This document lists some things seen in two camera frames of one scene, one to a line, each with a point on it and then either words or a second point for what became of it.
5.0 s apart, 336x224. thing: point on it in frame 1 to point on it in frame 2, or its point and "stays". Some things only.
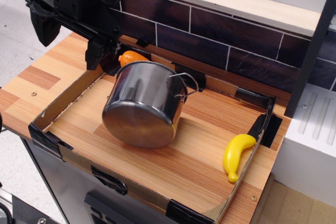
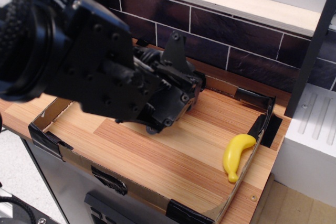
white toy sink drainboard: (306, 160) stays
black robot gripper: (81, 2) to (181, 84)
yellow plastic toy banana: (232, 152) stays
